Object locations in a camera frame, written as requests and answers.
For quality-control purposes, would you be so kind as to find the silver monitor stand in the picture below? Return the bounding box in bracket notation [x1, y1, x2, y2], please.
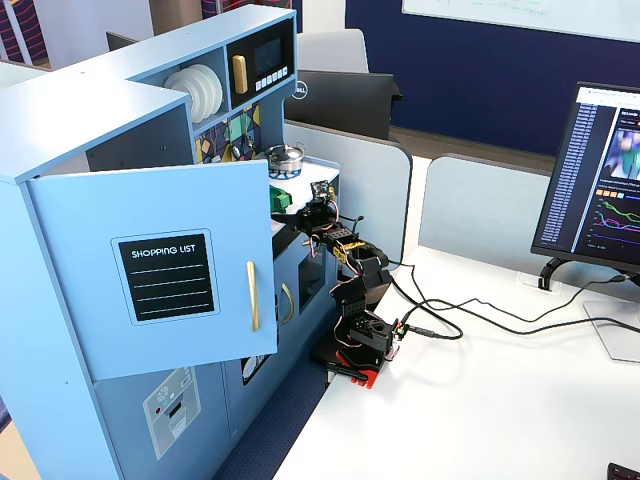
[582, 272, 640, 364]

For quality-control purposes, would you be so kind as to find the lit computer monitor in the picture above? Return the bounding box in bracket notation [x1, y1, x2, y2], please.
[530, 80, 640, 276]

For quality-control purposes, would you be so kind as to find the black power cable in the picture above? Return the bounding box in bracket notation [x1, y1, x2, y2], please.
[399, 298, 640, 343]

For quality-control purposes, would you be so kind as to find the gold microwave handle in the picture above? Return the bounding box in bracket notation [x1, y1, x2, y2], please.
[231, 54, 250, 96]

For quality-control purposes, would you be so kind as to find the black camera cable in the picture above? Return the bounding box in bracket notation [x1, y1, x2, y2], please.
[384, 258, 633, 324]

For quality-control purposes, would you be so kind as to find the grey desk divider panel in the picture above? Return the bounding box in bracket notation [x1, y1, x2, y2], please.
[418, 154, 554, 252]
[283, 122, 414, 267]

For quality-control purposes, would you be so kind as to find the gold dishwasher door handle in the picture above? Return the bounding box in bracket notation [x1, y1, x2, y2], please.
[280, 281, 296, 326]

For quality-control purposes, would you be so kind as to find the grey office chair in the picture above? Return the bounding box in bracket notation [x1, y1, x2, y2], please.
[296, 28, 371, 76]

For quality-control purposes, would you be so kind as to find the green recipient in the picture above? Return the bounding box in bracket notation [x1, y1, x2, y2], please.
[269, 184, 293, 213]

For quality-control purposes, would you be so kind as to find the gold fridge door handle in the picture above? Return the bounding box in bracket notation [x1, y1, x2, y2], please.
[245, 260, 262, 333]

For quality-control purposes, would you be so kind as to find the steel toy pot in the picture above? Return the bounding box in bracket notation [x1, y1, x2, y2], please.
[264, 143, 308, 173]

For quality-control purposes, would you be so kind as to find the blue toy kitchen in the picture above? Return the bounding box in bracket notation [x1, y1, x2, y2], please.
[0, 4, 344, 480]

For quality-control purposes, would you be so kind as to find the whiteboard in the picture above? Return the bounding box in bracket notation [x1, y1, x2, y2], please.
[400, 0, 640, 44]

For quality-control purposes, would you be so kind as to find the black toy microwave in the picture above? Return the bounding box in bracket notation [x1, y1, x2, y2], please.
[225, 18, 296, 109]

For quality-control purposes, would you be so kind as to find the black Dell monitor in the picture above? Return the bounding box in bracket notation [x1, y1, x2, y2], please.
[283, 69, 404, 142]

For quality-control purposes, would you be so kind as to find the white toy plate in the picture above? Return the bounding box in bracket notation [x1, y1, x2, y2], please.
[185, 64, 215, 120]
[163, 68, 202, 124]
[199, 63, 224, 114]

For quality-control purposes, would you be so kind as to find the blue fridge door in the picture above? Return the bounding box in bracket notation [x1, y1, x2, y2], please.
[25, 158, 279, 381]

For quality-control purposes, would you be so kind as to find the steel pot lid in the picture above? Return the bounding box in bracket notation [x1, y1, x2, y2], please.
[266, 143, 306, 159]

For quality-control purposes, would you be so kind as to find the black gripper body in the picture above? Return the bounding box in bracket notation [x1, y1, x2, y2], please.
[298, 196, 338, 233]

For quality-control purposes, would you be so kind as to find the desk cable grommet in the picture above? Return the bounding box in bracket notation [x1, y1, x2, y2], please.
[518, 271, 562, 295]

